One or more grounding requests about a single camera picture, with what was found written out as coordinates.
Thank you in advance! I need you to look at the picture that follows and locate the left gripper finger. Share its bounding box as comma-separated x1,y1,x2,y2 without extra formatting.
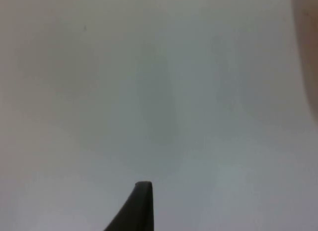
102,181,155,231

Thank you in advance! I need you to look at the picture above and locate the pale brown wicker basket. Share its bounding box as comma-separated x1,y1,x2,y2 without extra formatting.
290,0,318,124

